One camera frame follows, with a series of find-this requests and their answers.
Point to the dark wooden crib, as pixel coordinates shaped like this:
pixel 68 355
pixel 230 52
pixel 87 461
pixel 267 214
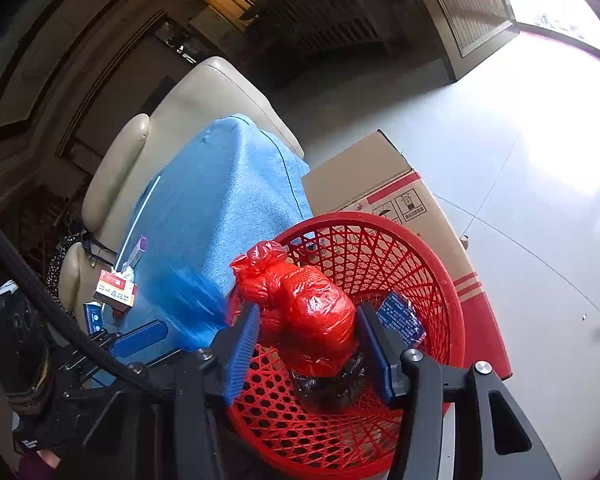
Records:
pixel 330 15

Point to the small blue foil packet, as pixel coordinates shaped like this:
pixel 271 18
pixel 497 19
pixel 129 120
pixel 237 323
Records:
pixel 397 317

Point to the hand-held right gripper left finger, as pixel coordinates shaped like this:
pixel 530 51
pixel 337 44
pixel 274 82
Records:
pixel 244 352

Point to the blue table cloth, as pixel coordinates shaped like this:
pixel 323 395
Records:
pixel 220 200

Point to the red mesh plastic basket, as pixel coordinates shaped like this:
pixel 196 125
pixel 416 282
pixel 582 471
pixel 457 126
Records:
pixel 380 255

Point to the brown wooden door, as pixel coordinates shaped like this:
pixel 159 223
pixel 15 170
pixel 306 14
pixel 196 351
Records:
pixel 470 10

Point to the red and white cigarette box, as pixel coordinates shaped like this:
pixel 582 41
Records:
pixel 112 292

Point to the beige leather sofa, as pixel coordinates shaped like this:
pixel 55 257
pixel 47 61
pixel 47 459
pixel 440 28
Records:
pixel 200 95

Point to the brown cardboard box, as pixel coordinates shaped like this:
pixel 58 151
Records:
pixel 370 175

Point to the thin white stick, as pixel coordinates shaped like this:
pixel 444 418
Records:
pixel 145 205

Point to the red plastic bag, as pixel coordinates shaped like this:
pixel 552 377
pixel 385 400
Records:
pixel 305 305

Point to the white and purple sachet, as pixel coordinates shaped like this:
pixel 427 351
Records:
pixel 134 250

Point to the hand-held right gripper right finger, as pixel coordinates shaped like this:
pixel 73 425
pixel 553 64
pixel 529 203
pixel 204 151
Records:
pixel 376 355

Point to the black plastic bag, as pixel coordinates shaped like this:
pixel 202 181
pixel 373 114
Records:
pixel 320 385

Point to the black and white spotted cloth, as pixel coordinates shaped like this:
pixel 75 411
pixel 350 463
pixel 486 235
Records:
pixel 57 265

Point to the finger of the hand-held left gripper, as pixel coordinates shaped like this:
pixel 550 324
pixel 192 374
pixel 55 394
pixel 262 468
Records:
pixel 142 335
pixel 93 316

